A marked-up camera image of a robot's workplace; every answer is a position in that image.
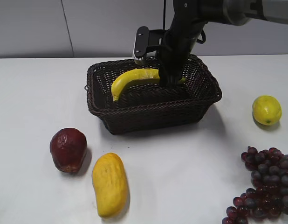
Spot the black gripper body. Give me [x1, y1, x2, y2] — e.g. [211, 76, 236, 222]
[158, 22, 204, 86]

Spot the yellow banana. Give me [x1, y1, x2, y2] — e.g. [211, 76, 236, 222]
[110, 68, 186, 102]

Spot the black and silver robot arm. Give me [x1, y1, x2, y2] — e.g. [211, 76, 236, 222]
[158, 0, 288, 86]

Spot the dark woven wicker basket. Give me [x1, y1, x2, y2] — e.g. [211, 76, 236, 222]
[85, 55, 222, 134]

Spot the yellow lemon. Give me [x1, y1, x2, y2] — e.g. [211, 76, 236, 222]
[252, 95, 282, 126]

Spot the yellow mango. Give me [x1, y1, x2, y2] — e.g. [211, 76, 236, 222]
[92, 153, 129, 218]

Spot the dark red fruit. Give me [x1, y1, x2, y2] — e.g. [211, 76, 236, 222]
[49, 127, 87, 173]

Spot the purple grape bunch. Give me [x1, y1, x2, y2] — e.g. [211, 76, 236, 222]
[222, 146, 288, 224]

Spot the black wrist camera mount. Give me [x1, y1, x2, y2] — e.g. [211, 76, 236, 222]
[133, 26, 166, 65]

